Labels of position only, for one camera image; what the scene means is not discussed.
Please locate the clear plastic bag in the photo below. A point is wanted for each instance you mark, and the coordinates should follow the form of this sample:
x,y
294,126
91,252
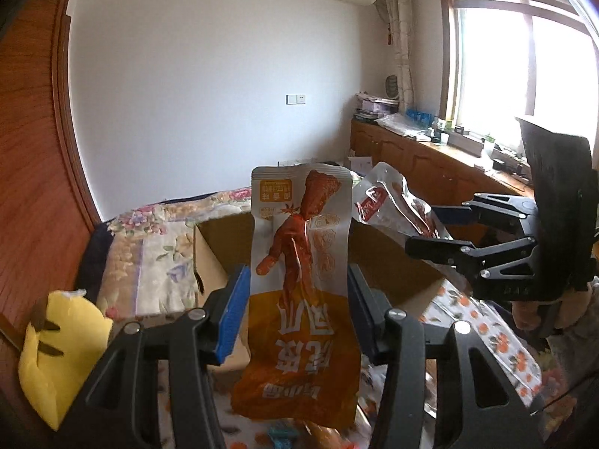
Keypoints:
x,y
405,126

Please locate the floral patterned quilt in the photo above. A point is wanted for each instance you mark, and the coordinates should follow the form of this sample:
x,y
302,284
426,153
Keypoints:
x,y
149,252

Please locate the orange white snack packet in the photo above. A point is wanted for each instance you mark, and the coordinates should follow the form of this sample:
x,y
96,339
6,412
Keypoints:
x,y
299,336

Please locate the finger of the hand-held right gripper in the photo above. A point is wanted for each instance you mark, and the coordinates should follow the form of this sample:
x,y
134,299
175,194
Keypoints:
x,y
451,215
440,248

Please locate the brown cardboard box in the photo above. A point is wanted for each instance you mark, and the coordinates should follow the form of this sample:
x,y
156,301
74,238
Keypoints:
x,y
210,243

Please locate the clear red snack packet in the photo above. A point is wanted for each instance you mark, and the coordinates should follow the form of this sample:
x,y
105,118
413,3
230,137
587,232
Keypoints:
x,y
379,196

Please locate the white wall switch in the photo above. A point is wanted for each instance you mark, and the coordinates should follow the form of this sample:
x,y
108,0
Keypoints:
x,y
296,99

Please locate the blue snack wrapper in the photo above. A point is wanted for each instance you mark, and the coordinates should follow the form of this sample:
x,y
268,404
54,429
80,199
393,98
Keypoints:
x,y
283,437

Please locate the orange fruit print sheet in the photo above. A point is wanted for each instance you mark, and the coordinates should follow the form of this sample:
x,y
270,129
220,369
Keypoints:
x,y
505,336

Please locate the dark blue cloth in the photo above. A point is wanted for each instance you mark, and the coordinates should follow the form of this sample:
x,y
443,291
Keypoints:
x,y
93,257

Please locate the grey rectangular box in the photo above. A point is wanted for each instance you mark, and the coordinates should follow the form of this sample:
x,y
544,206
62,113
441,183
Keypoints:
x,y
465,142

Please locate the yellow plush toy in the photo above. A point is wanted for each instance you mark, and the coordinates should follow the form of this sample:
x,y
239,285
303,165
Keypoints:
x,y
61,351

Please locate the long wooden cabinet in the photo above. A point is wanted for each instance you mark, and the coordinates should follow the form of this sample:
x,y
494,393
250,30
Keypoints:
x,y
421,159

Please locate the stack of boxes and papers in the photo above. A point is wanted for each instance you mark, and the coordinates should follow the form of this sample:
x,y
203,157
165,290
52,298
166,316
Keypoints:
x,y
372,107

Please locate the pack of blue bottles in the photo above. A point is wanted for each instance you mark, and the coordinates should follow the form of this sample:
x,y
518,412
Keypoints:
x,y
419,115

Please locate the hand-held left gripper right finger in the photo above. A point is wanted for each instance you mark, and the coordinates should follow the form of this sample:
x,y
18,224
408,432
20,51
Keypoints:
x,y
360,311

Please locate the wooden framed window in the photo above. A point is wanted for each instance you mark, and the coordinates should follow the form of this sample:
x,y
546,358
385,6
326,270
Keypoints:
x,y
496,56

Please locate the patterned beige curtain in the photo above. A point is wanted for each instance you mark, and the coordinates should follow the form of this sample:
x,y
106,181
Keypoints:
x,y
400,32

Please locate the person's right hand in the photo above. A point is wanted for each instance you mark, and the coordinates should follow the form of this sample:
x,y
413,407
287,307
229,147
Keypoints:
x,y
529,313

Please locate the white paper carton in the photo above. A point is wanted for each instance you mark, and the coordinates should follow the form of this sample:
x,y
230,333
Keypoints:
x,y
359,162

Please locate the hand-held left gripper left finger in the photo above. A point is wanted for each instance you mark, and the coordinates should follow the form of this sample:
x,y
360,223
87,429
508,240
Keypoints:
x,y
231,313

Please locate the brown wooden wardrobe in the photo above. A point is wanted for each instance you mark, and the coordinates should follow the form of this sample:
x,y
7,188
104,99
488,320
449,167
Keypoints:
x,y
32,149

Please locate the red hanging tassel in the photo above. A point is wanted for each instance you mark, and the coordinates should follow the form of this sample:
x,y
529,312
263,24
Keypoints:
x,y
388,35

